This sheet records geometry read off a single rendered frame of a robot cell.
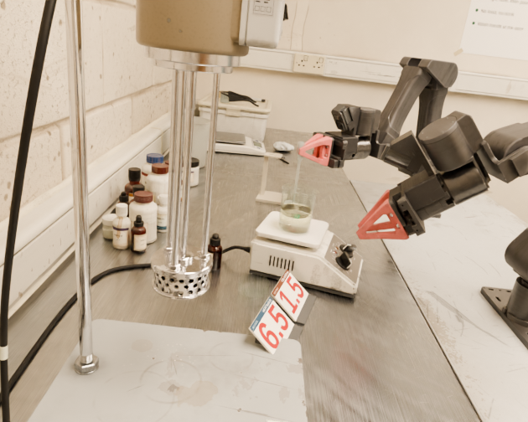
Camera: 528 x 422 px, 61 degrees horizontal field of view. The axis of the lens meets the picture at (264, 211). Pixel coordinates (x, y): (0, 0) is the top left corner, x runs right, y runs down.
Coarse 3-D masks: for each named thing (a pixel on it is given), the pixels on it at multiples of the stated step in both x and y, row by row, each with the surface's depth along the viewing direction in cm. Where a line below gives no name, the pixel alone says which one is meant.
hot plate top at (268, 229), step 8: (272, 216) 88; (264, 224) 83; (272, 224) 84; (312, 224) 86; (320, 224) 86; (328, 224) 87; (256, 232) 80; (264, 232) 80; (272, 232) 80; (280, 232) 81; (312, 232) 82; (320, 232) 83; (280, 240) 79; (288, 240) 79; (296, 240) 78; (304, 240) 78; (312, 240) 79; (320, 240) 79
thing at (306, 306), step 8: (272, 296) 70; (304, 296) 76; (312, 296) 77; (280, 304) 70; (304, 304) 75; (312, 304) 75; (288, 312) 70; (296, 312) 71; (304, 312) 72; (296, 320) 70; (304, 320) 70
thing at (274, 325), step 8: (272, 304) 68; (272, 312) 67; (280, 312) 68; (264, 320) 64; (272, 320) 65; (280, 320) 67; (288, 320) 68; (256, 328) 62; (264, 328) 63; (272, 328) 64; (280, 328) 66; (264, 336) 62; (272, 336) 63; (280, 336) 64; (272, 344) 62
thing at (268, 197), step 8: (264, 160) 120; (264, 168) 121; (264, 176) 122; (264, 184) 123; (264, 192) 123; (272, 192) 127; (256, 200) 121; (264, 200) 120; (272, 200) 121; (280, 200) 121
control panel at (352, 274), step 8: (336, 240) 87; (328, 248) 82; (328, 256) 79; (336, 256) 81; (360, 256) 88; (336, 264) 79; (352, 264) 83; (344, 272) 78; (352, 272) 80; (352, 280) 78
